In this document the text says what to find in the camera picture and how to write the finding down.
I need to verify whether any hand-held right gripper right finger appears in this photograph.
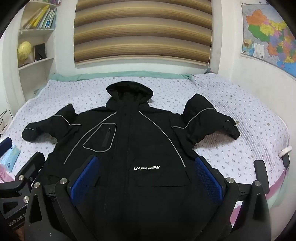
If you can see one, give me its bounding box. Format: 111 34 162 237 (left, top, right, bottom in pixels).
195 156 272 241

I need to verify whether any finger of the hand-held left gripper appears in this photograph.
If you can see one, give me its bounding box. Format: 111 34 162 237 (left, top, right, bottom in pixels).
15 152 45 186
0 182 30 217

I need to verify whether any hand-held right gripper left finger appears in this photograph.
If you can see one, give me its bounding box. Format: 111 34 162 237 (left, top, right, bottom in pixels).
24 156 100 241

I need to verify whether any black hooded jacket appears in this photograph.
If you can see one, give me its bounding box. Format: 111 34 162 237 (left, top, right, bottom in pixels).
22 81 241 241

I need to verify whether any light blue tissue pack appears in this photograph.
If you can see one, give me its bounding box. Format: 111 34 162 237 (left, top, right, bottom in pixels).
1 145 21 172

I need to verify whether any pink cloth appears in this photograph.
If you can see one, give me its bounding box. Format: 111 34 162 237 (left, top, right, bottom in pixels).
0 164 17 184

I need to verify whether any white paper sign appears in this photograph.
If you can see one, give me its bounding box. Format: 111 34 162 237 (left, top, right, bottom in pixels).
0 109 12 138

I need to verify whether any floral white quilt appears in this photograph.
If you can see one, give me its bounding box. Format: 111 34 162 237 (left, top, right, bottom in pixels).
7 74 291 200

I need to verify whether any white charger plug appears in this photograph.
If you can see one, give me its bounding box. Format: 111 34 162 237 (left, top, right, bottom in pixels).
278 147 292 158

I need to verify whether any green bed sheet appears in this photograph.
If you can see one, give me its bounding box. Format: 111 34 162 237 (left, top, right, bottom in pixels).
49 72 194 82

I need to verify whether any yellow globe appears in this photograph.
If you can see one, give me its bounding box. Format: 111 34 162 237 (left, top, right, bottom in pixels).
18 41 33 65

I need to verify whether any white bookshelf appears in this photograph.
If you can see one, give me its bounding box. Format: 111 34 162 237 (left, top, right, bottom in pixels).
17 0 59 78

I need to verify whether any row of books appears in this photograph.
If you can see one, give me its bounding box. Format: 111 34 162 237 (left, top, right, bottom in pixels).
23 4 57 30

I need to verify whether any brown striped window blind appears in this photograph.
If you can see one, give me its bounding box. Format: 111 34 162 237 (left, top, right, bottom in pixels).
73 0 213 66

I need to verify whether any colourful wall map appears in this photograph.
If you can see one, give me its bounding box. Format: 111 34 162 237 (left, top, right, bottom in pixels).
240 1 296 80

